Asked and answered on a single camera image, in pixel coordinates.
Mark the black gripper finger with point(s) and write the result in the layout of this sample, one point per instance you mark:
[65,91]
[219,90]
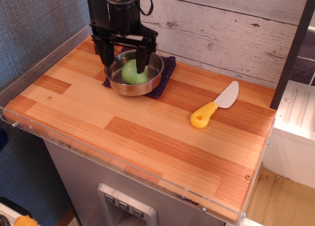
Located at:
[105,50]
[142,57]

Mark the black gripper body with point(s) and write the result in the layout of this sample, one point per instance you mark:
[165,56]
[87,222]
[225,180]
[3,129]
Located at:
[124,26]

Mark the green toy pear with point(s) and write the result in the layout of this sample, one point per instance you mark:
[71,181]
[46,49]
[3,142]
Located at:
[130,75]

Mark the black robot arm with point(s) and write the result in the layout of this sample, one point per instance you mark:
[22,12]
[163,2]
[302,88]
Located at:
[117,22]

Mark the stainless steel pan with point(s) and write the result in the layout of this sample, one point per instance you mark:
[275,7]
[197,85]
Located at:
[115,81]

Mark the clear acrylic edge guard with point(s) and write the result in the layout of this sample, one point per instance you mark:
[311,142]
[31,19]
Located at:
[168,152]

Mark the silver toy fridge cabinet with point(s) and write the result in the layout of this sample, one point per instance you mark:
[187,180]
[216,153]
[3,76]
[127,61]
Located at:
[105,197]

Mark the white toy sink unit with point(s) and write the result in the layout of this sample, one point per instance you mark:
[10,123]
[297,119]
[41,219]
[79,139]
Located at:
[290,151]

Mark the orange object bottom left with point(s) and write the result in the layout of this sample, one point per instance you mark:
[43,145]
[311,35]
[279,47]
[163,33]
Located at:
[25,221]

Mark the yellow handled toy knife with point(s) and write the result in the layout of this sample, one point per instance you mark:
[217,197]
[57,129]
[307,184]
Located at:
[201,117]

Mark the dark right frame post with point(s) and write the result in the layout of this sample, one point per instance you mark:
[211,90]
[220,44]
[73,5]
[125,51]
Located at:
[293,53]

